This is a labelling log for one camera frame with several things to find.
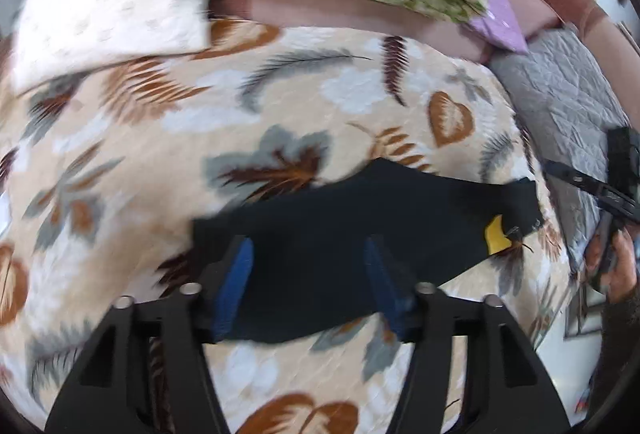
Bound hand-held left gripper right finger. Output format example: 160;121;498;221
364;237;571;434

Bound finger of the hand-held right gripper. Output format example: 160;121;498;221
544;158;621;211

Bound white patterned pillow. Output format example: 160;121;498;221
10;0;213;92

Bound pink bed headboard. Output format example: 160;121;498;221
207;0;636;65

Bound person's right hand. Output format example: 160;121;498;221
584;229;638;302

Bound leaf print blanket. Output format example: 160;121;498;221
0;17;576;434

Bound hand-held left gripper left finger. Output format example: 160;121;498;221
45;237;256;434

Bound grey quilted blanket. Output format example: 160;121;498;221
487;27;633;275

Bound person's right forearm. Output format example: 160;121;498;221
589;287;640;417

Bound purple floral pillow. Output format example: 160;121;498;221
462;0;530;54

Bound black pants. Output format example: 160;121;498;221
192;157;547;346

